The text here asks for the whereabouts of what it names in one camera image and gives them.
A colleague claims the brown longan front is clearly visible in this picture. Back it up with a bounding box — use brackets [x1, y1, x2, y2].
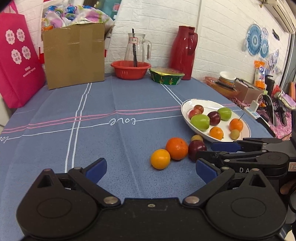
[230, 129, 240, 140]

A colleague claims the brown longan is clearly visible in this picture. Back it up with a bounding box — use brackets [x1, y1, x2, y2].
[230, 129, 240, 140]
[191, 135, 204, 142]

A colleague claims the orange with stem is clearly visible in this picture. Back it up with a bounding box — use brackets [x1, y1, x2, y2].
[229, 118, 244, 132]

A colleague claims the dark plum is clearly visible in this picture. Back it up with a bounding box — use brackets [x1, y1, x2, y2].
[207, 111, 221, 126]
[188, 140, 207, 162]

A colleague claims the lone orange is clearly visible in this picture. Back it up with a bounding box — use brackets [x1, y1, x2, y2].
[209, 126, 224, 140]

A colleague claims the brown longan back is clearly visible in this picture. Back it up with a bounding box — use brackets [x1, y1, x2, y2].
[191, 135, 204, 142]

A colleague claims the green fruit front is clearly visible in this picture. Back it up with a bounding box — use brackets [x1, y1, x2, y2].
[217, 107, 232, 121]

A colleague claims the green fruit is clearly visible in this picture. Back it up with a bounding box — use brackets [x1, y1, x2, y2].
[217, 107, 232, 121]
[190, 114, 210, 132]

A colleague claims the dark orange tangerine top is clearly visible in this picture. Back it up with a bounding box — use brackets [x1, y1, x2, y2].
[166, 137, 188, 161]

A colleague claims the red apple-like fruit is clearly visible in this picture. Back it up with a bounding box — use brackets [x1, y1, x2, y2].
[189, 109, 201, 119]

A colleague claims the red-brown tomato fruit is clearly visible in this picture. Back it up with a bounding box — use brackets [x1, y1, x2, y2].
[194, 105, 204, 113]

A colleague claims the yellow orange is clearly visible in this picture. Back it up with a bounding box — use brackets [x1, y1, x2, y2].
[150, 149, 171, 170]

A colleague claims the person left hand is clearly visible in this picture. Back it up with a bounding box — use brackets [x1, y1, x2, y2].
[280, 180, 296, 195]

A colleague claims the white power strip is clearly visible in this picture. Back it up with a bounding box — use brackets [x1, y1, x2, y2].
[244, 100, 261, 120]

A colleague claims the white oval plate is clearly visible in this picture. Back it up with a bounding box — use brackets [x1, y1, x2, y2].
[181, 99, 251, 142]

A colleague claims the small cardboard box right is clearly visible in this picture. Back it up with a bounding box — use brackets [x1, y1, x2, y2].
[234, 79, 263, 104]

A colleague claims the blue striped tablecloth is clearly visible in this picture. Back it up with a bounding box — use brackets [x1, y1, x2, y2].
[1, 76, 269, 240]

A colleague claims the orange snack packet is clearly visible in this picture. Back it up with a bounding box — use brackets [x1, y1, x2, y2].
[254, 60, 265, 89]

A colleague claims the white paper cup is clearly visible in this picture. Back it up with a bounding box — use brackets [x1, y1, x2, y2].
[220, 71, 236, 82]

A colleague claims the green foil bowl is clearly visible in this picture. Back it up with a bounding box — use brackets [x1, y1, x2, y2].
[149, 67, 185, 85]

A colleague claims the blue paper fan decoration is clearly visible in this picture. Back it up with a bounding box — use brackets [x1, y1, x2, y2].
[242, 24, 269, 58]

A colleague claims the red plastic basin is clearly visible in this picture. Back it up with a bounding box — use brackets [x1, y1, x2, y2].
[111, 60, 151, 80]

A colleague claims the red thermos jug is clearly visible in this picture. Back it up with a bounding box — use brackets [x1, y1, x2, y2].
[169, 26, 198, 80]

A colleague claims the brown cardboard box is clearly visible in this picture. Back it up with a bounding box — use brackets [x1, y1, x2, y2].
[43, 23, 105, 89]

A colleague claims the black straw in pitcher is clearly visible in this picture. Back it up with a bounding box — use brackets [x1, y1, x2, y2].
[132, 28, 137, 67]

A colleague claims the pink tote bag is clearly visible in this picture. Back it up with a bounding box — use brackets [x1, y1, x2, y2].
[1, 2, 45, 108]

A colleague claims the clear glass pitcher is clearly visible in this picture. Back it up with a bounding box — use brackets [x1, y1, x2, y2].
[125, 33, 152, 62]

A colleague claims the white air conditioner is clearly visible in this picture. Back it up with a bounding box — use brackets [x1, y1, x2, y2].
[261, 0, 295, 34]

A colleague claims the floral fabric bundle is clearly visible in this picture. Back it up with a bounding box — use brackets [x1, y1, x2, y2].
[41, 4, 114, 33]

